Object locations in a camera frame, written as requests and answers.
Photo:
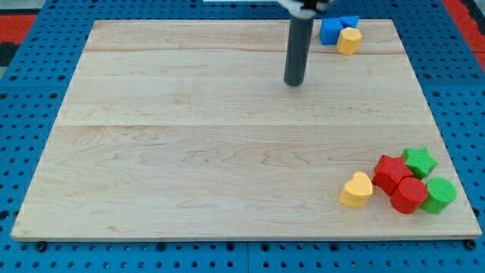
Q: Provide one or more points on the yellow hexagon block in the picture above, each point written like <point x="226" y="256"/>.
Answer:
<point x="349" y="41"/>

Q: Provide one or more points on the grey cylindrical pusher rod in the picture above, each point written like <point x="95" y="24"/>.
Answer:
<point x="300" y="31"/>

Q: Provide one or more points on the light wooden board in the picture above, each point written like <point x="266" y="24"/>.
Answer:
<point x="183" y="130"/>

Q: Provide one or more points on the blue cube block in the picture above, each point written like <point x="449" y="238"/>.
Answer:
<point x="330" y="31"/>

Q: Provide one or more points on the blue triangle block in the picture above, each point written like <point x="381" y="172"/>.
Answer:
<point x="349" y="21"/>

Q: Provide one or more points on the yellow heart block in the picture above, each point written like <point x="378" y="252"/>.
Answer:
<point x="357" y="191"/>

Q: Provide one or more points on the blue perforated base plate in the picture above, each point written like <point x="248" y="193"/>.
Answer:
<point x="37" y="78"/>

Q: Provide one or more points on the green cylinder block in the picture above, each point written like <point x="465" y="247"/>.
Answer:
<point x="441" y="192"/>

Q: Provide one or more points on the red cylinder block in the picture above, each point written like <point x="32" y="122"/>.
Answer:
<point x="409" y="195"/>

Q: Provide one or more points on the red star block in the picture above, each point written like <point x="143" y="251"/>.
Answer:
<point x="389" y="172"/>

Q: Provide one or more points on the green star block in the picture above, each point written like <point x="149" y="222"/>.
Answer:
<point x="419" y="161"/>

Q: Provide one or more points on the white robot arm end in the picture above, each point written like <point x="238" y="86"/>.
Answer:
<point x="306" y="9"/>

